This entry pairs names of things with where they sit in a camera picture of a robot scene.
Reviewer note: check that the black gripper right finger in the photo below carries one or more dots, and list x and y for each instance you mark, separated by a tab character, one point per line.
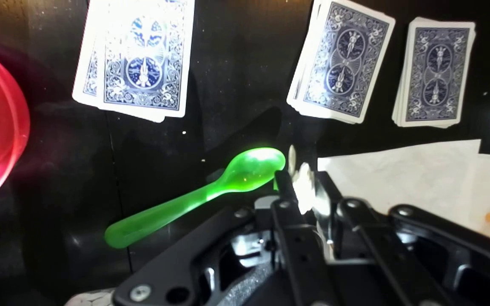
425	256

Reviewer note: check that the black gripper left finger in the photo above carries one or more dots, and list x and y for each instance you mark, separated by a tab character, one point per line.
199	256

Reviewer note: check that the white paper with snacks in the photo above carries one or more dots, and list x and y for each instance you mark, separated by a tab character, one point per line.
415	176

